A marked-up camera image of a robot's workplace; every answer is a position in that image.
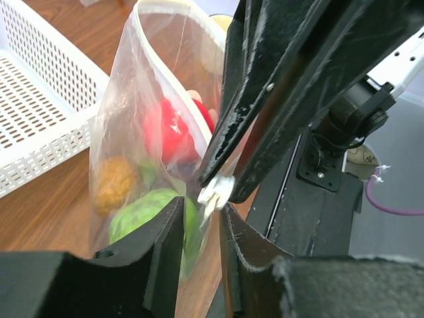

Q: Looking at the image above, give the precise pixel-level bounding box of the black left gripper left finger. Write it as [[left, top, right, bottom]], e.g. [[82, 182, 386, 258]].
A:
[[1, 197, 184, 317]]

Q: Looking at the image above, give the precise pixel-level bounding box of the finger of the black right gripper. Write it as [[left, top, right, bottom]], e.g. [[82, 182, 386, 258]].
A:
[[198, 1, 330, 186], [230, 1, 411, 203]]

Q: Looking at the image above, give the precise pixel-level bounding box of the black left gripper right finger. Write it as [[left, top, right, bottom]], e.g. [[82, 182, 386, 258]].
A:
[[219, 205, 423, 317]]

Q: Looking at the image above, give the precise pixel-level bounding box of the green custard apple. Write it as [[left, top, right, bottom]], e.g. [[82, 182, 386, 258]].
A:
[[109, 188, 202, 258]]

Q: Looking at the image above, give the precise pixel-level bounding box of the brown orange fruit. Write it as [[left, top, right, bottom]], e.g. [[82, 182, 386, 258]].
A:
[[94, 156, 140, 217]]

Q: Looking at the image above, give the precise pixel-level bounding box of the green leafy toy fruit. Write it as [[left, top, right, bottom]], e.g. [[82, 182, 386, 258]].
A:
[[138, 161, 157, 189]]

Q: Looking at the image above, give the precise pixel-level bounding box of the red apple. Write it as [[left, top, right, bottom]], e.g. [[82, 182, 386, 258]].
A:
[[139, 99, 200, 164]]

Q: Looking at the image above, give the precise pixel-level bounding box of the clear polka dot zip bag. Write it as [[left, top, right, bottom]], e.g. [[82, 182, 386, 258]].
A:
[[89, 1, 226, 280]]

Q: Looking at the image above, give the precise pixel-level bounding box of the white perforated plastic basket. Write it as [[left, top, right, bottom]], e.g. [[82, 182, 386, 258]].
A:
[[1, 1, 109, 195]]

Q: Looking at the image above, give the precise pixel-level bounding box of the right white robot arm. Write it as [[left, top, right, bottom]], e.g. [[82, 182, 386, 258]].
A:
[[197, 1, 423, 203]]

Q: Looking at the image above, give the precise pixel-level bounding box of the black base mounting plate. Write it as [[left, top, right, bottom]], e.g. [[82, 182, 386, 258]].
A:
[[246, 129, 364, 256]]

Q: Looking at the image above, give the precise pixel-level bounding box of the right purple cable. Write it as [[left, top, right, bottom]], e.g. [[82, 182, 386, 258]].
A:
[[365, 165, 424, 217]]

